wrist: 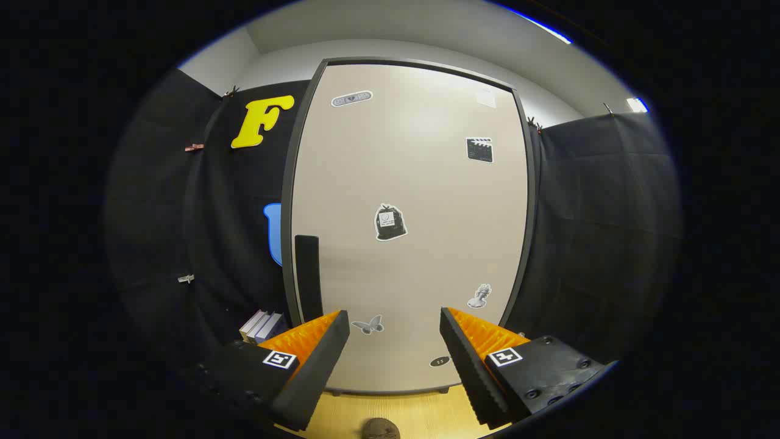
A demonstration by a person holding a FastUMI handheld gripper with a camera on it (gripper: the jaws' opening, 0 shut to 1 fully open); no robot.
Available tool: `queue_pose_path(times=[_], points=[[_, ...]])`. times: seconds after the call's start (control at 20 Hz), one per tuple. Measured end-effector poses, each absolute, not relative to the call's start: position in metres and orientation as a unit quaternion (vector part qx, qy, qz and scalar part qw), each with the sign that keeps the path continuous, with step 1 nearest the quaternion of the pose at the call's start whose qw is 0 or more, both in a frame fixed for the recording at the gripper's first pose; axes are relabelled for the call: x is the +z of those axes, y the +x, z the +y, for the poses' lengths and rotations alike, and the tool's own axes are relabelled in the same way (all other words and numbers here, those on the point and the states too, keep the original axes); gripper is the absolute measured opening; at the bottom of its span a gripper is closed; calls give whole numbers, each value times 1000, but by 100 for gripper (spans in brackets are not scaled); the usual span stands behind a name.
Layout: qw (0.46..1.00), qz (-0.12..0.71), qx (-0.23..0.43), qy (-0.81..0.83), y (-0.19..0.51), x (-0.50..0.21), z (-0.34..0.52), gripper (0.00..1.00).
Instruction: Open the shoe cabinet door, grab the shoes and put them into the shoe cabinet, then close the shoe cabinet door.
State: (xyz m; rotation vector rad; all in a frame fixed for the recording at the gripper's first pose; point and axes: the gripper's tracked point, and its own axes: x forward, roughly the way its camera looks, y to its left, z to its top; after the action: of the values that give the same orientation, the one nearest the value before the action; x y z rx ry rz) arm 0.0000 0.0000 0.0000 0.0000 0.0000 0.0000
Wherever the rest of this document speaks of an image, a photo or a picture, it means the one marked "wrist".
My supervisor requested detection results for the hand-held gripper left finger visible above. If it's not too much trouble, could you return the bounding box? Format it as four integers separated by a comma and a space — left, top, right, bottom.
198, 310, 351, 432

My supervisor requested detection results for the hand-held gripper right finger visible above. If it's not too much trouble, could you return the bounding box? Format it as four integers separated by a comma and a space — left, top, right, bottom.
439, 307, 610, 430

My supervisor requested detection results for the brown fuzzy shoe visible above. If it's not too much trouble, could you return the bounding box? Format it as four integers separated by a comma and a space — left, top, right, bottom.
363, 418, 402, 439

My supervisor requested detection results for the grey shoe cabinet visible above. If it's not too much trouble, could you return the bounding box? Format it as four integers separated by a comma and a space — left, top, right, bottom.
282, 57, 538, 396

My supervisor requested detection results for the beige shoe cabinet door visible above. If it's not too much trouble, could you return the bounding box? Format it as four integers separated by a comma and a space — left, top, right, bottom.
291, 63, 530, 394

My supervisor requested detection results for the white book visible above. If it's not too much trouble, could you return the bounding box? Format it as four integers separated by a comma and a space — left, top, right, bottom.
239, 310, 264, 341
247, 311, 274, 343

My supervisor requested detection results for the black backdrop cloth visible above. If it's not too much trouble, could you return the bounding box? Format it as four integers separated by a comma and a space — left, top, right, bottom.
104, 68, 682, 391

